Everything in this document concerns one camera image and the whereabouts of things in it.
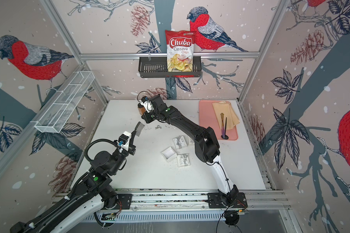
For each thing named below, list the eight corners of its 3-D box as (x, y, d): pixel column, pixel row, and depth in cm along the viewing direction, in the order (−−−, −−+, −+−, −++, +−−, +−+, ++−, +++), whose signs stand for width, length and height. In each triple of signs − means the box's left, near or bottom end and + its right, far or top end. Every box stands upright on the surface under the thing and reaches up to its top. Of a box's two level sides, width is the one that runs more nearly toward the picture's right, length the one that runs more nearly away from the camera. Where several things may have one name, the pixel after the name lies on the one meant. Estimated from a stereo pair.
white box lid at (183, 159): (177, 167, 87) (177, 165, 85) (176, 155, 92) (176, 154, 90) (190, 165, 88) (190, 164, 86) (188, 154, 92) (188, 152, 91)
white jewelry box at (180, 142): (177, 150, 94) (177, 148, 91) (173, 141, 99) (172, 138, 96) (187, 146, 96) (187, 144, 93) (183, 137, 100) (183, 134, 97)
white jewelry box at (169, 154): (167, 163, 88) (167, 161, 85) (161, 153, 92) (160, 151, 89) (177, 157, 91) (177, 154, 88) (170, 147, 95) (170, 145, 92)
